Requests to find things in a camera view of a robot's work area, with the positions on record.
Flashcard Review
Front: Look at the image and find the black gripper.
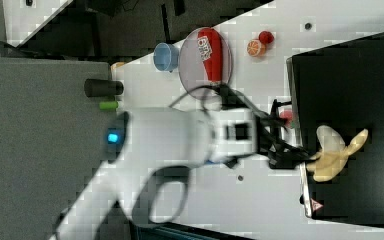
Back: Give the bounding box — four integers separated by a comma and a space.
256, 99, 319, 169

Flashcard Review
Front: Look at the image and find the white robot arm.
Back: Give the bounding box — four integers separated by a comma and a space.
49, 104, 310, 240

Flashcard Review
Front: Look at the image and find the black toaster oven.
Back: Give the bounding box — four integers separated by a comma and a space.
287, 32, 384, 228

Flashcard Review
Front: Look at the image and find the red toy strawberry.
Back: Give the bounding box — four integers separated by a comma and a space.
279, 110, 294, 128

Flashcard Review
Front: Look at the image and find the orange slice toy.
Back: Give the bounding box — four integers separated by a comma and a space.
247, 39, 266, 57

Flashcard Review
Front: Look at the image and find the red toy fruit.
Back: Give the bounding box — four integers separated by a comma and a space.
259, 31, 274, 44

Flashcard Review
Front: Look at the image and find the grey round plate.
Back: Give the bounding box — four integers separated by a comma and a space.
178, 27, 232, 100

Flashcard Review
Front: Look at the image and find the red ketchup bottle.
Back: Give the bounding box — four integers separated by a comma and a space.
197, 28, 223, 83

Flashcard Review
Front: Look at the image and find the blue cup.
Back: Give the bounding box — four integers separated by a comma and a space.
153, 43, 179, 72

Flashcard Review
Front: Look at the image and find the green cylinder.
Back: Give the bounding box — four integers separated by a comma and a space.
99, 101, 119, 111

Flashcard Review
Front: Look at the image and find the black cylinder upper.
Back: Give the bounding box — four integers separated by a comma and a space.
84, 79, 124, 97

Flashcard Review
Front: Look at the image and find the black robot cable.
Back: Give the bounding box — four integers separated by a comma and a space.
168, 83, 271, 119

